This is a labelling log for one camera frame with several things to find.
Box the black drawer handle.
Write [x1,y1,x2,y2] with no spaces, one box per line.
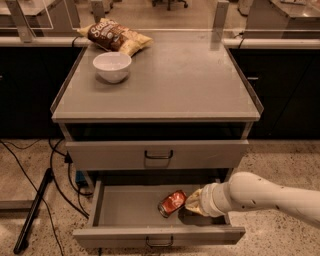
[145,236,174,248]
[144,150,174,160]

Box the white horizontal rail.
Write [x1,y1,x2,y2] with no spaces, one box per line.
[0,37,320,50]

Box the grey top drawer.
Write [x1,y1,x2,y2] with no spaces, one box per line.
[66,140,249,171]

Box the black bar on floor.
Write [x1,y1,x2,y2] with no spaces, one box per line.
[13,168,52,255]

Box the grey open middle drawer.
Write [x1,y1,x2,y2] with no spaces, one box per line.
[73,181,245,248]

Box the red coke can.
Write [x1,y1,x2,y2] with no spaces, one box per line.
[158,190,187,218]

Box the grey post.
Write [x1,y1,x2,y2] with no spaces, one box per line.
[211,0,229,43]
[5,0,34,43]
[90,0,105,22]

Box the grey left post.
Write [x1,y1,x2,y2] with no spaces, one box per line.
[5,0,34,43]

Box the black middle drawer handle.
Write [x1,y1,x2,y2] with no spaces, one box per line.
[145,236,174,248]

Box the brown chip bag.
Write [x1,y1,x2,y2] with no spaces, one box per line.
[77,18,153,56]

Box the grey right post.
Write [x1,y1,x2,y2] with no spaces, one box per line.
[211,0,229,43]

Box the black top drawer handle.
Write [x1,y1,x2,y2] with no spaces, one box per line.
[144,150,174,160]

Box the grey drawer cabinet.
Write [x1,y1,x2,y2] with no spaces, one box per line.
[50,30,265,249]

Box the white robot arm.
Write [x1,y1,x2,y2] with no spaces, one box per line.
[185,172,320,228]

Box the black looped floor cable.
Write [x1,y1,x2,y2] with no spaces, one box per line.
[48,138,94,219]

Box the white ceramic bowl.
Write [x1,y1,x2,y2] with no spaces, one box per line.
[93,52,132,83]

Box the grey middle post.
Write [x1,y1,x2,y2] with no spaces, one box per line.
[90,0,105,22]

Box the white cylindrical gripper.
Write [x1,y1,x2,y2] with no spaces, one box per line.
[185,183,230,217]

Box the blue object under cabinet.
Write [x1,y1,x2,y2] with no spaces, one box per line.
[75,171,87,186]

